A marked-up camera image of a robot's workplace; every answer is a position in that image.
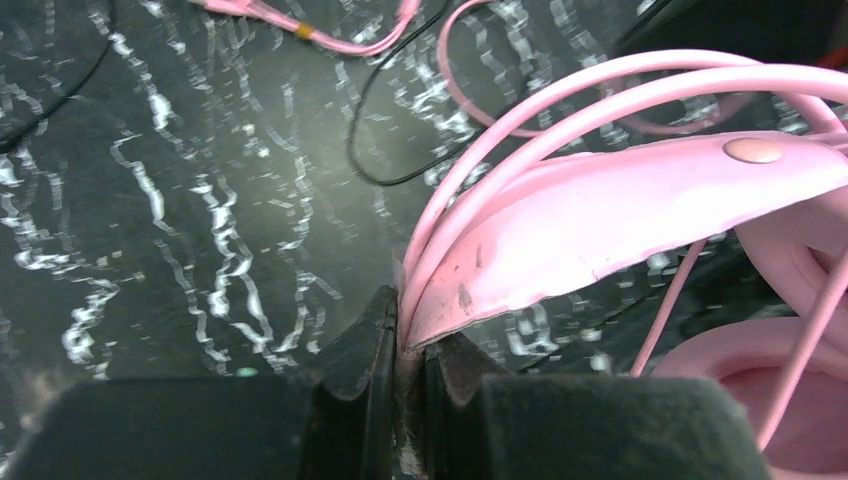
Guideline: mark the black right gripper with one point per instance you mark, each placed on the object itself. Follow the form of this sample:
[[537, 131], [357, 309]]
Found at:
[[808, 32]]

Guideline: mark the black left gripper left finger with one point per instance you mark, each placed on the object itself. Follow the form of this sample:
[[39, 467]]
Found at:
[[330, 419]]

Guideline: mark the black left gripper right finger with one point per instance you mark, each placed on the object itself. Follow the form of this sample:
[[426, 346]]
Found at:
[[485, 423]]

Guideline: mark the pink headphones with cable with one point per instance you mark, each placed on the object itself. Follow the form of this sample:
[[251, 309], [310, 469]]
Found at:
[[514, 222]]

